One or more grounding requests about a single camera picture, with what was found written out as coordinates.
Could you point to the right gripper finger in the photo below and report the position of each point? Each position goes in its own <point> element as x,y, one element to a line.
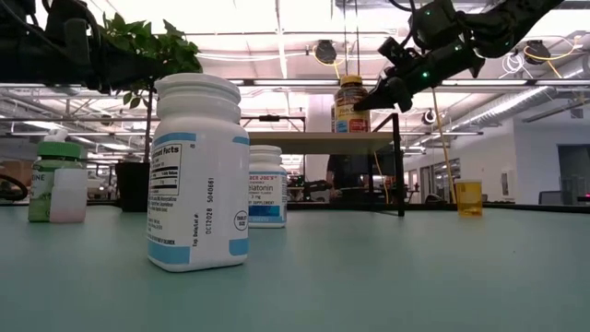
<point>389,92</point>

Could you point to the brown bottle yellow lid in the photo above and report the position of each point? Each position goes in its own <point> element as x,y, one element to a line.
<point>348,115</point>

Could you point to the amber pill vial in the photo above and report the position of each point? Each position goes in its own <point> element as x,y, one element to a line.
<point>468,198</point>

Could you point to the white Trader Joe's melatonin bottle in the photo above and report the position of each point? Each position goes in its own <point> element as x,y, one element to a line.
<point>267,193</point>

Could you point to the large white blue-striped bottle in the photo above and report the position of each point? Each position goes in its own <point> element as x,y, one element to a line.
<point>198,184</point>

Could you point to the small plain white bottle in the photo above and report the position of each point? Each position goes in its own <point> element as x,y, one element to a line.
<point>69,198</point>

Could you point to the green-lid medicine bottle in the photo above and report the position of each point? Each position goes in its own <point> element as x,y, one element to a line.
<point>43,184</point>

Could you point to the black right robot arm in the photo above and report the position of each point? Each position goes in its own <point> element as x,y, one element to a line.
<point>507,23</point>

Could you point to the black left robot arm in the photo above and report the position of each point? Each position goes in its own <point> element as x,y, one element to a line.
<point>55,60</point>

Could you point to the person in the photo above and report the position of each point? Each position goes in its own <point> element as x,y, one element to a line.
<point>341,175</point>

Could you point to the grey office chair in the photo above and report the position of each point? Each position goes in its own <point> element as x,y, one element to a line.
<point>551,198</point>

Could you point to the green leafy plant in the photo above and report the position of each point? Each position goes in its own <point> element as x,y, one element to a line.
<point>170,50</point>

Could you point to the white jointed robot figure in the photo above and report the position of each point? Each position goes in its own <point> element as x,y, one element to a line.
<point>57,135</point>

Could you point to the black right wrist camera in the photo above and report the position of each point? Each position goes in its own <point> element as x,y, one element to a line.
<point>435,23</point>

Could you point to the wooden shelf black metal frame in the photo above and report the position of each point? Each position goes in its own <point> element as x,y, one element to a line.
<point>313,143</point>

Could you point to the black metal table frame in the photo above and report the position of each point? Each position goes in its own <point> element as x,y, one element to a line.
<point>428,206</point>

